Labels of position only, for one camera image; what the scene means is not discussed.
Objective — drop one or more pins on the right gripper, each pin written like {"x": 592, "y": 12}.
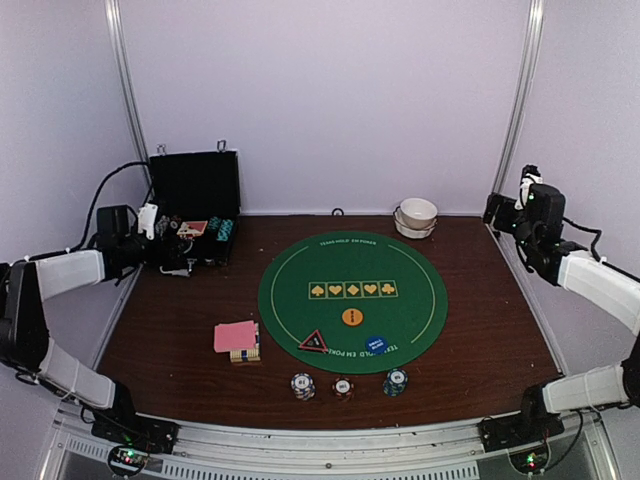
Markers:
{"x": 493, "y": 200}

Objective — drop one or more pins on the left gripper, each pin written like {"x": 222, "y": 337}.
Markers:
{"x": 173, "y": 256}

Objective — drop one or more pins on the triangular all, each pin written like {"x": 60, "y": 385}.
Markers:
{"x": 314, "y": 343}

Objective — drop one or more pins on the orange big blind button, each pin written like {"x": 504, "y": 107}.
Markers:
{"x": 352, "y": 317}

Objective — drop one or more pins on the blue small blind button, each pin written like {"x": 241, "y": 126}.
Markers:
{"x": 376, "y": 344}

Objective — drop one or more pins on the blue peach ten chip stack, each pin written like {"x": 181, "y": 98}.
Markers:
{"x": 303, "y": 386}

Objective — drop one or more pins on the blue green fifty chip stack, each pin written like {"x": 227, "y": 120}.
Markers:
{"x": 395, "y": 382}

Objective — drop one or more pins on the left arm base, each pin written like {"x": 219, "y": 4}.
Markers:
{"x": 150, "y": 435}

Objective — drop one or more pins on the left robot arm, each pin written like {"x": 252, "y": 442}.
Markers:
{"x": 124, "y": 240}

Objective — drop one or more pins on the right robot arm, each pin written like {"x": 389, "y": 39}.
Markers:
{"x": 535, "y": 220}

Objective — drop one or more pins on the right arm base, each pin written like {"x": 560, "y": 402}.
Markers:
{"x": 516, "y": 430}

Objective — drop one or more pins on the teal chips in case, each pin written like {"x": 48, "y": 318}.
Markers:
{"x": 221, "y": 228}

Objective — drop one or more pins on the black poker case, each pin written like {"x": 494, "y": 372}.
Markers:
{"x": 197, "y": 186}

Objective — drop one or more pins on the upper white bowl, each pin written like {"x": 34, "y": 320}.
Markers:
{"x": 417, "y": 213}

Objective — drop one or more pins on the white bowl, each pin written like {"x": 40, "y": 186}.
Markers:
{"x": 417, "y": 213}
{"x": 411, "y": 233}

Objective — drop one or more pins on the lower white bowl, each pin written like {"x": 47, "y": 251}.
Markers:
{"x": 411, "y": 233}

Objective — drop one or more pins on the red-backed card deck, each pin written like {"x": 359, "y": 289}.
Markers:
{"x": 228, "y": 337}

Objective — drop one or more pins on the gold blue card box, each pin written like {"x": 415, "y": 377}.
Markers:
{"x": 248, "y": 355}

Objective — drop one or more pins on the round green poker mat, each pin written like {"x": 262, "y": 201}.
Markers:
{"x": 352, "y": 302}

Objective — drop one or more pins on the brown hundred chip stack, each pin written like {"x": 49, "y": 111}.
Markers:
{"x": 343, "y": 388}

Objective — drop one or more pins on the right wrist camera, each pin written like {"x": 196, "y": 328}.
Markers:
{"x": 530, "y": 175}

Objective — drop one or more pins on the right aluminium post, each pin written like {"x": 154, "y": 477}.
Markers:
{"x": 528, "y": 64}

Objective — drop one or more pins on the aluminium post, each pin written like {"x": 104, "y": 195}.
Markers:
{"x": 528, "y": 64}
{"x": 116, "y": 33}

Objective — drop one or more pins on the left aluminium post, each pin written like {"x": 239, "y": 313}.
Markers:
{"x": 116, "y": 33}

